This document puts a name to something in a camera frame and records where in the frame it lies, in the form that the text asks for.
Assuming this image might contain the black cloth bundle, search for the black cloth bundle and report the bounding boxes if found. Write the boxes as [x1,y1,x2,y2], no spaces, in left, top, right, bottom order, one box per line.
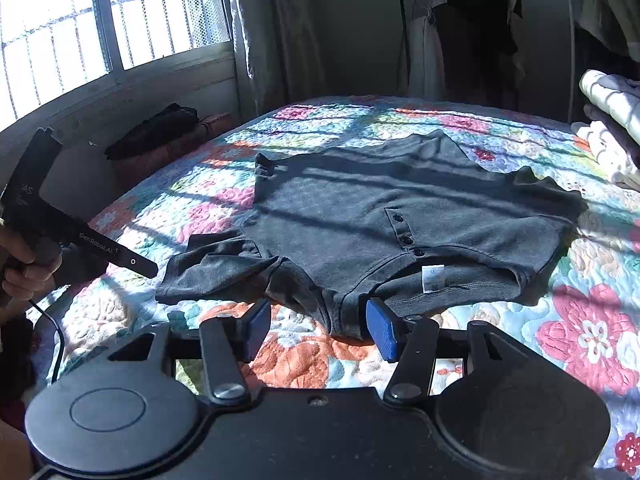
[104,102,200,160]

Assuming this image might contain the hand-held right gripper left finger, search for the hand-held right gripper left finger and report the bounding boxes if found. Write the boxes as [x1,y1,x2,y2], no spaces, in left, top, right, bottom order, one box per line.
[107,299,273,407]

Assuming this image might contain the grey curtain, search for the grey curtain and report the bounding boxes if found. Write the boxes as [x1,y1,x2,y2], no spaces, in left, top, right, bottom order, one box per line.
[227,0,328,121]

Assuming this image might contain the dark grey buttoned shirt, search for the dark grey buttoned shirt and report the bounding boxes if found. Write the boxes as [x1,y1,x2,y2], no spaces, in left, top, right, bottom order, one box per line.
[155,129,592,339]

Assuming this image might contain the dark purple folded cloth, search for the dark purple folded cloth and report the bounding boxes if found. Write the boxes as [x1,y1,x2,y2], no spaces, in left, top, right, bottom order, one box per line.
[582,104,640,167]

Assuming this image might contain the barred window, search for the barred window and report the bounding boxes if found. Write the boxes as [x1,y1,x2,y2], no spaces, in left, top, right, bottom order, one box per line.
[0,0,238,131]

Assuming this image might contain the pale hanging clothes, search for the pale hanging clothes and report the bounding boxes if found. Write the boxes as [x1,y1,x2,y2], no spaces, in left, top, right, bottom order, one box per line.
[570,0,640,61]

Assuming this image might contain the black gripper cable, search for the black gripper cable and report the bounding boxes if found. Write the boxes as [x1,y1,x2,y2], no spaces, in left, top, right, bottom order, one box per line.
[28,298,67,387]

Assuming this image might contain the cream folded cloth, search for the cream folded cloth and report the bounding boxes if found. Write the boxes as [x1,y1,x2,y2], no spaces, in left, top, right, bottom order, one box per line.
[571,120,640,187]

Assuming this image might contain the white hanging dress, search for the white hanging dress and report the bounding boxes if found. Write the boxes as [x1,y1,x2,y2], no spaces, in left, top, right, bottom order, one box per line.
[402,0,447,106]

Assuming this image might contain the dark hanging garment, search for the dark hanging garment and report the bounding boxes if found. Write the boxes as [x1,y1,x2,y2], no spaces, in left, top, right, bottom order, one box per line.
[434,0,525,112]

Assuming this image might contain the person's left hand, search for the person's left hand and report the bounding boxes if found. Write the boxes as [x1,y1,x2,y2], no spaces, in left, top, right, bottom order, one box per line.
[0,220,64,302]

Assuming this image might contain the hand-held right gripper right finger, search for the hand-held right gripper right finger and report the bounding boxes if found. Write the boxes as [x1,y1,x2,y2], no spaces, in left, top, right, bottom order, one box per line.
[366,297,507,407]

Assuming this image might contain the floral quilted bedspread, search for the floral quilted bedspread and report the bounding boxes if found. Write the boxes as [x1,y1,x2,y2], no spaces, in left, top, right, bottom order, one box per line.
[39,94,640,476]

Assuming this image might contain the white checked folded cloth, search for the white checked folded cloth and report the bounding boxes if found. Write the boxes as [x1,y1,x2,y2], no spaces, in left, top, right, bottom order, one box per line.
[579,69,640,132]

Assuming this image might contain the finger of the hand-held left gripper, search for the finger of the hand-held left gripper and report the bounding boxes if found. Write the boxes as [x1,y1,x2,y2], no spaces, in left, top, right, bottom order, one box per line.
[109,245,159,279]

